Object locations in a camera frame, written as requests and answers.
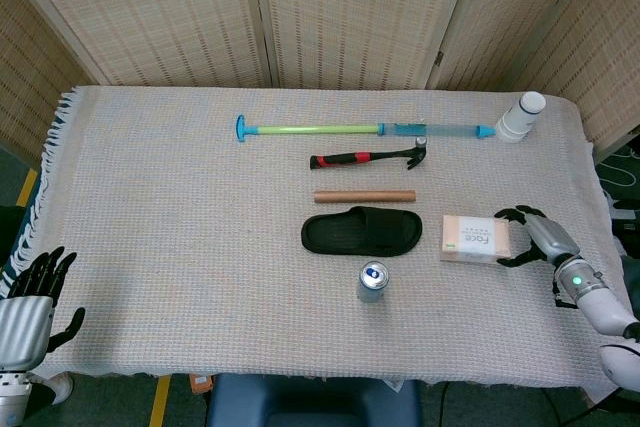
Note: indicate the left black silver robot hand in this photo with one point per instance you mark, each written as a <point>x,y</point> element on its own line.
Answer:
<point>22,329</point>

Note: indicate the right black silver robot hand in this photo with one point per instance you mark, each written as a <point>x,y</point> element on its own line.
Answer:
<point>552,237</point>

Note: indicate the white tissue box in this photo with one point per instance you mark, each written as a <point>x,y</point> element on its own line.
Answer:
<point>475,239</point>

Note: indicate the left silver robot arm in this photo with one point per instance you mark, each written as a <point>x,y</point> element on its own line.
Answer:
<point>10,394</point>

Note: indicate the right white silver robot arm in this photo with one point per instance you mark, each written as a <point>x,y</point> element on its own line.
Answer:
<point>600,302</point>

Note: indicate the small orange box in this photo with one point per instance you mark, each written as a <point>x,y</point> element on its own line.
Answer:
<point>201,383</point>

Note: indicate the white plastic bottle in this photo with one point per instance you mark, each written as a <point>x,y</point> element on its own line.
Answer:
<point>517,119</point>

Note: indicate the silver blue drink can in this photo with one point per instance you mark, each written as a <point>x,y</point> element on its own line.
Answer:
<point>373,284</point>

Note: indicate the beige woven tablecloth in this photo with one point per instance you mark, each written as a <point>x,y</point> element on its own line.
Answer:
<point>175,222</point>

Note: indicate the brown wooden rod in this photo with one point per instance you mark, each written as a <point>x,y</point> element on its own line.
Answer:
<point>365,196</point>

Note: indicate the black rubber slipper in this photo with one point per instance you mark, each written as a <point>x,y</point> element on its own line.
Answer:
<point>360,234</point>

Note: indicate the black red claw hammer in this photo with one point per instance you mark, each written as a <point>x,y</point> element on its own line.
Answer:
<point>350,158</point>

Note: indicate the blue green toy water pump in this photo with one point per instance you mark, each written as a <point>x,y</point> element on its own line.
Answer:
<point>320,129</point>

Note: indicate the blue padded chair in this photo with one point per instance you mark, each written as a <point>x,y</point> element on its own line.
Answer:
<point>310,402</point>

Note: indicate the woven folding screen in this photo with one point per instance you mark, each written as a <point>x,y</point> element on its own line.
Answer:
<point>350,12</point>

